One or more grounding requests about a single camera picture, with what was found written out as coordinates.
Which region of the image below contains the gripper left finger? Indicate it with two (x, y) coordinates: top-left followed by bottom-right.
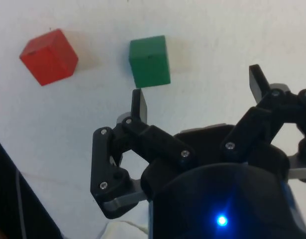
(90, 89), (200, 220)

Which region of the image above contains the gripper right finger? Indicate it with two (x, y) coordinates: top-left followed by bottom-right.
(220, 64), (306, 175)

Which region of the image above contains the green cube block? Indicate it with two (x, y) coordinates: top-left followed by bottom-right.
(128, 35), (171, 89)

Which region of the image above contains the red cube block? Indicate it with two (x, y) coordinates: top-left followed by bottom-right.
(18, 28), (79, 87)

